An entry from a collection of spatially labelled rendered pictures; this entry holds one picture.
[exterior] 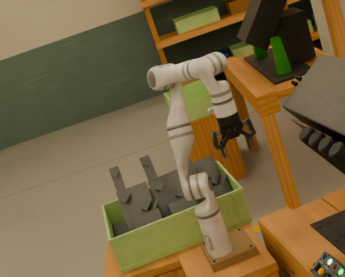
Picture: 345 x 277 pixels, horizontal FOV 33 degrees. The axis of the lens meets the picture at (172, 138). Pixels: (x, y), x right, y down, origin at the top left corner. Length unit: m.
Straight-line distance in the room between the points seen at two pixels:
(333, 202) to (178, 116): 0.73
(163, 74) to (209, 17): 6.13
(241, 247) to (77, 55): 6.75
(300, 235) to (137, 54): 6.75
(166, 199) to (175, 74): 0.89
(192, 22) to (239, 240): 6.07
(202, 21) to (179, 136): 6.12
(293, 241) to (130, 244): 0.73
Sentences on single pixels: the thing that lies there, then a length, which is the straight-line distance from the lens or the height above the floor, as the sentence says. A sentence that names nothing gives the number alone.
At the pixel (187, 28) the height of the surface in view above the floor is 0.88.
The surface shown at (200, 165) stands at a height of 1.02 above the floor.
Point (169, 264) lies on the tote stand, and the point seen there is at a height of 0.79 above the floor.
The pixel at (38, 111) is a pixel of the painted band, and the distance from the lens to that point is 8.99.
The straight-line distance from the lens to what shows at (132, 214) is 2.78.
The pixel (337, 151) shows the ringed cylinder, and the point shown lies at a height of 1.52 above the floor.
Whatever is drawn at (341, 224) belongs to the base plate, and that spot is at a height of 0.90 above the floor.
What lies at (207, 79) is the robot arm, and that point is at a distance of 1.89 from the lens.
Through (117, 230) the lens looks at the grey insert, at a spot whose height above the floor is 0.85.
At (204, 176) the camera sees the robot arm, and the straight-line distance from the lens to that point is 2.13.
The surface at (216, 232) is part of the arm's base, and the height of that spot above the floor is 0.99.
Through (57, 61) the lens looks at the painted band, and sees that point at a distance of 8.80.
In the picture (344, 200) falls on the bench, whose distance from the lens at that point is 2.43.
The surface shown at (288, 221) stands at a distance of 2.33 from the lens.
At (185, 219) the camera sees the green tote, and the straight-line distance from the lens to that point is 2.55.
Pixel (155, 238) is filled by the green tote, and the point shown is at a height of 0.89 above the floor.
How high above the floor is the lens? 2.01
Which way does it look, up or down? 17 degrees down
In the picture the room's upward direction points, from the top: 19 degrees counter-clockwise
